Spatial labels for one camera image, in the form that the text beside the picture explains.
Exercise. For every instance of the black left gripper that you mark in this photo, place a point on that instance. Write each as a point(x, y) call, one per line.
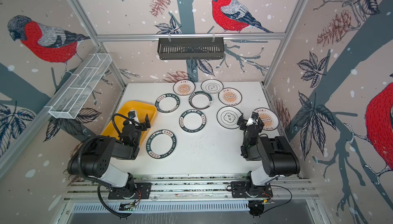
point(138, 125)

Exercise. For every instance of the white black motif plate front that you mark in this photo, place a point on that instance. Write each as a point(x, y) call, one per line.
point(228, 117)

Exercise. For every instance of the white black motif plate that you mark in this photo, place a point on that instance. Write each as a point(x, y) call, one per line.
point(228, 117)
point(212, 86)

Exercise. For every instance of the orange sunburst plate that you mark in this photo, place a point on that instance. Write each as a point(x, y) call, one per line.
point(230, 96)
point(269, 118)
point(184, 88)

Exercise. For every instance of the green rim plate front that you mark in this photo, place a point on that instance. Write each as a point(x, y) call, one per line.
point(161, 144)

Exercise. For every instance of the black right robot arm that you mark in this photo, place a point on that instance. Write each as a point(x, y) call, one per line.
point(277, 156)

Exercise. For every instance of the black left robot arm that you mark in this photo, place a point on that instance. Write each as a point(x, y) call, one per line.
point(92, 161)

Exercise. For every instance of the white black motif plate back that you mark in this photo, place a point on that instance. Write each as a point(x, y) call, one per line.
point(212, 86)

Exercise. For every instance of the red green rim plate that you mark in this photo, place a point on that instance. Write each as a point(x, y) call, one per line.
point(200, 100)

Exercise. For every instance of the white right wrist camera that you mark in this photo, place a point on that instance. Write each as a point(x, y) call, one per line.
point(252, 121)

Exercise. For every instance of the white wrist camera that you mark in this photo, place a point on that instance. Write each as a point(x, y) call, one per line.
point(252, 121)
point(132, 115)

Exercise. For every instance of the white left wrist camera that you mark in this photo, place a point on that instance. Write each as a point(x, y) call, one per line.
point(132, 115)

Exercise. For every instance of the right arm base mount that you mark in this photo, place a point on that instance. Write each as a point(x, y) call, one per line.
point(243, 189)

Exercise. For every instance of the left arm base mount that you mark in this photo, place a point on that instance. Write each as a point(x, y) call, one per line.
point(135, 191)

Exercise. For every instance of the white mesh wire shelf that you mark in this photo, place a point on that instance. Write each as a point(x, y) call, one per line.
point(82, 84)

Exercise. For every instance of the black hanging wire basket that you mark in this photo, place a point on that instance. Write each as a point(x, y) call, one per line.
point(208, 48)

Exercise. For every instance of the aluminium rail bed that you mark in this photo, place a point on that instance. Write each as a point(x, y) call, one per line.
point(217, 188)

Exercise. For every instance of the aluminium frame crossbar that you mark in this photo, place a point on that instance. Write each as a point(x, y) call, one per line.
point(156, 37)

